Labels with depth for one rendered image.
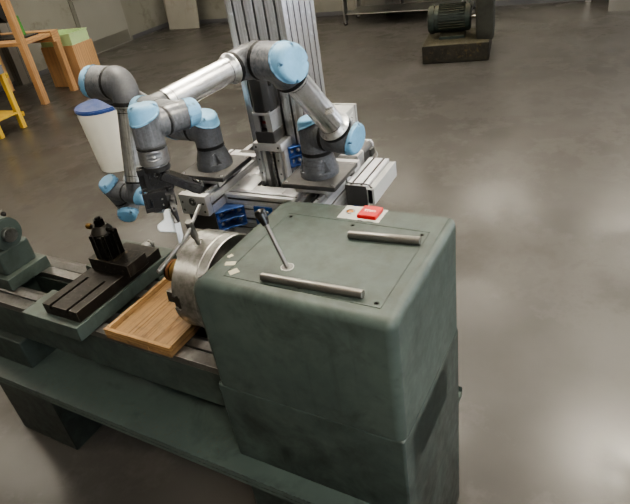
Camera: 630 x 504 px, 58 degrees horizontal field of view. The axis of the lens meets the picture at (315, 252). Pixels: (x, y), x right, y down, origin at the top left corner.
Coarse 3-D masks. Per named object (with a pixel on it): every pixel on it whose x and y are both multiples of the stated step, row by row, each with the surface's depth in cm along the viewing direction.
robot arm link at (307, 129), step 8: (304, 120) 204; (304, 128) 204; (312, 128) 204; (304, 136) 207; (312, 136) 204; (304, 144) 209; (312, 144) 206; (320, 144) 204; (304, 152) 211; (312, 152) 209; (320, 152) 209
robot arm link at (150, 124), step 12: (132, 108) 136; (144, 108) 136; (156, 108) 138; (132, 120) 137; (144, 120) 136; (156, 120) 138; (168, 120) 141; (132, 132) 139; (144, 132) 138; (156, 132) 139; (168, 132) 142; (144, 144) 139; (156, 144) 140
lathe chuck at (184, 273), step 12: (192, 240) 173; (204, 240) 171; (180, 252) 171; (192, 252) 169; (204, 252) 168; (180, 264) 169; (192, 264) 167; (180, 276) 168; (192, 276) 166; (180, 288) 168; (192, 288) 166; (180, 300) 169; (192, 300) 167; (180, 312) 173; (192, 312) 169; (192, 324) 179
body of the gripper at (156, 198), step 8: (136, 168) 145; (144, 168) 143; (160, 168) 143; (168, 168) 145; (144, 176) 144; (152, 176) 145; (160, 176) 145; (144, 184) 147; (152, 184) 146; (160, 184) 147; (168, 184) 147; (152, 192) 145; (160, 192) 145; (168, 192) 147; (144, 200) 145; (152, 200) 146; (160, 200) 147; (168, 200) 147; (176, 200) 147; (152, 208) 147; (160, 208) 147
